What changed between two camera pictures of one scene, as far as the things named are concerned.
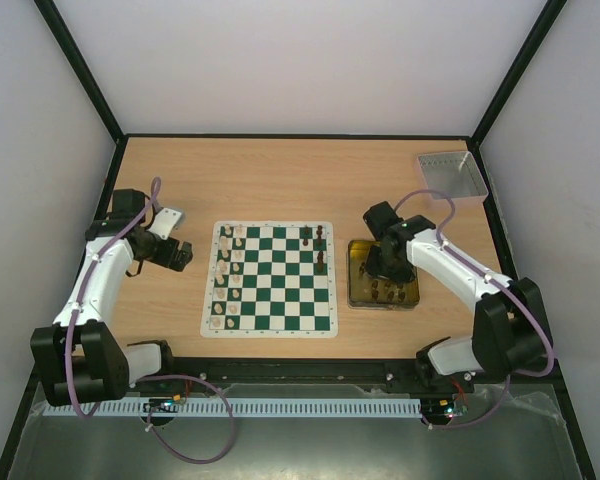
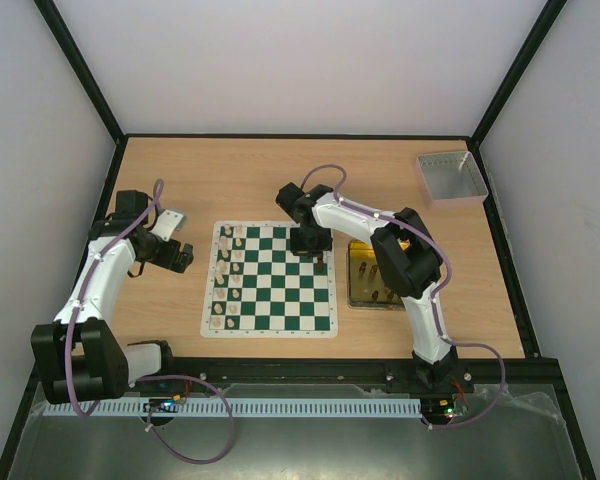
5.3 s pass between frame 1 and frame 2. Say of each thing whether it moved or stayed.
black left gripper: stayed
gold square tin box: stayed
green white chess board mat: stayed
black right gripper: moved
